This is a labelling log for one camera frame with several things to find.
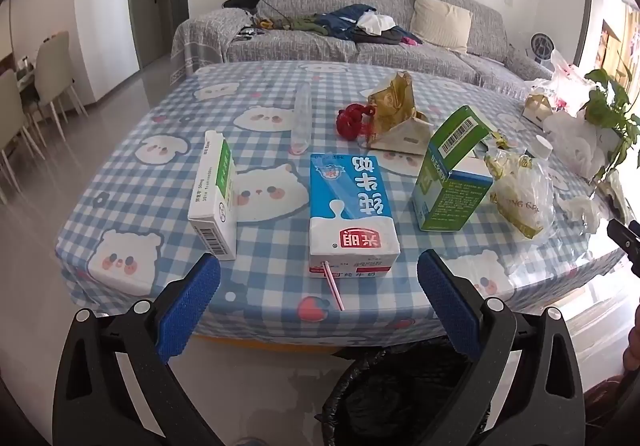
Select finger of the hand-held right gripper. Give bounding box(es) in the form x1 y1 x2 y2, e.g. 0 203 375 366
606 218 640 277

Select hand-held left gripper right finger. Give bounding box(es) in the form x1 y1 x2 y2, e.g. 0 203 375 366
417 250 587 446

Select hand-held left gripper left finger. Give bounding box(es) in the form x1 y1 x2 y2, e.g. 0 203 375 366
52 253 222 446

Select white tissue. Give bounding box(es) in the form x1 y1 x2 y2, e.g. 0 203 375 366
557 194 607 233

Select trash bin with black bag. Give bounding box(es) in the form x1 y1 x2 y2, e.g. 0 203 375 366
321 335 496 446

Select blue white milk carton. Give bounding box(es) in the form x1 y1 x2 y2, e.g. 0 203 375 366
308 152 401 279

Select wooden table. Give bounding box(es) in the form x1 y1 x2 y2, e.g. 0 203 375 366
192 332 347 355

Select white plastic bag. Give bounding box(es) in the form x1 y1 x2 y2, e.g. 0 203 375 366
542 111 609 177

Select clear crinkled plastic bag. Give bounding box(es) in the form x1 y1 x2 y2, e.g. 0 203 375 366
484 148 557 241

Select white medicine box green stripe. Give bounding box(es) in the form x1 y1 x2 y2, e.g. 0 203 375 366
187 130 239 261

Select pink drinking straw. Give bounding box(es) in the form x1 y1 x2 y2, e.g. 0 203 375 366
322 260 346 312

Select blue checked bear tablecloth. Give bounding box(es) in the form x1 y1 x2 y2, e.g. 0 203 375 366
55 60 640 348

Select green potted plant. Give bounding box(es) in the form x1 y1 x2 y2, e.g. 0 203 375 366
582 50 640 187

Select brown paper bag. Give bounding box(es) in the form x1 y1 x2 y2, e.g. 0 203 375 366
522 92 552 125

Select person's maroon plaid pants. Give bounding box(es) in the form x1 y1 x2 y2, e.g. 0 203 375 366
582 372 640 428

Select white plastic bags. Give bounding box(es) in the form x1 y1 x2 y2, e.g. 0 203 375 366
524 49 599 115

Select small round fan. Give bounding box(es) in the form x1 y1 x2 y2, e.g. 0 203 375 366
529 32 555 64

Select red knotted object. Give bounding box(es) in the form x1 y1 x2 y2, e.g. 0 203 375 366
337 102 377 142

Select gold tissue packet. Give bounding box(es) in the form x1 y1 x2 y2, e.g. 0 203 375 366
367 71 434 156

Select beige dining chair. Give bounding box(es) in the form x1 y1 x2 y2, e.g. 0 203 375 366
0 68 47 205
34 30 89 125

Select dark clothing pile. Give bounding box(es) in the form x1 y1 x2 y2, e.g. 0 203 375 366
350 26 411 47

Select grey sofa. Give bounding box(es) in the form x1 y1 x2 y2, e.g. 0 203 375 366
170 0 557 87

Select cream pillow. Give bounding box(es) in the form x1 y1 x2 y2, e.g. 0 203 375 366
408 0 474 52

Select white cloth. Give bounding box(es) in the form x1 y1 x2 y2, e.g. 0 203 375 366
355 10 396 34

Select green garment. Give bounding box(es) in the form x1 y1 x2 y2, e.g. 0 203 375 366
279 16 331 34

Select blue jacket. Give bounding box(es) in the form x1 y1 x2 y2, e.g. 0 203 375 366
312 4 416 44

